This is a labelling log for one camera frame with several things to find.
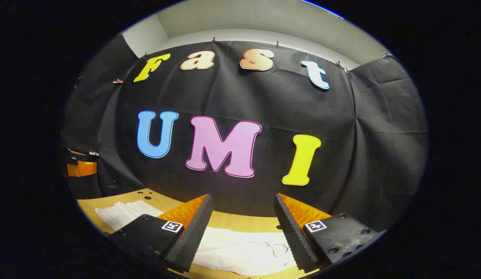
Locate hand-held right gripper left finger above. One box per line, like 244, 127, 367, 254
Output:
108, 194, 214, 273

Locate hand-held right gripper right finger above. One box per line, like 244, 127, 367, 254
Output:
273, 193, 381, 274

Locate white jeans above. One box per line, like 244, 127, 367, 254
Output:
95, 200, 299, 276

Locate black backdrop cloth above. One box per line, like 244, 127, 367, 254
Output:
60, 34, 429, 233

